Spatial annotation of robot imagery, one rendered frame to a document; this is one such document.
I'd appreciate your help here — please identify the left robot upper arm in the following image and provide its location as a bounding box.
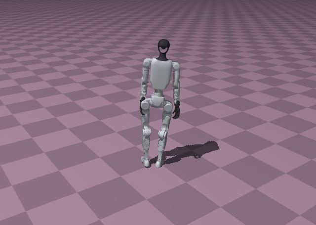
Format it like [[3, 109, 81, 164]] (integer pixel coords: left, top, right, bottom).
[[142, 58, 152, 84]]

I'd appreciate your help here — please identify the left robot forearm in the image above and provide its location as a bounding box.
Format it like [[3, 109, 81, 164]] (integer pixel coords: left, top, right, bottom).
[[140, 77, 148, 99]]

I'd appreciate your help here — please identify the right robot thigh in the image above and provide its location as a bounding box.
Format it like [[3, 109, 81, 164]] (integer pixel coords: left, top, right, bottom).
[[158, 100, 173, 139]]

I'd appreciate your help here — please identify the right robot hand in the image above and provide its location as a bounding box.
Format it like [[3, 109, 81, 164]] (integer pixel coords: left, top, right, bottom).
[[172, 101, 180, 119]]

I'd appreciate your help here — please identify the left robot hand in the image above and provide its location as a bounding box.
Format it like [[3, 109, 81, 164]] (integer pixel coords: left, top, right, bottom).
[[140, 96, 145, 115]]

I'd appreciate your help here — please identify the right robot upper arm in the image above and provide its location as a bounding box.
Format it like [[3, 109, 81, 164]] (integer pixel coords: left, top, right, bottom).
[[172, 61, 180, 88]]

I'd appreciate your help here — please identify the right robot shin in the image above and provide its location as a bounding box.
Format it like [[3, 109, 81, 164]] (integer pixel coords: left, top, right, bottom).
[[158, 132, 167, 162]]

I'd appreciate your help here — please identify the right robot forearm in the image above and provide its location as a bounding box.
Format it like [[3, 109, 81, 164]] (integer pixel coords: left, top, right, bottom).
[[173, 81, 180, 104]]

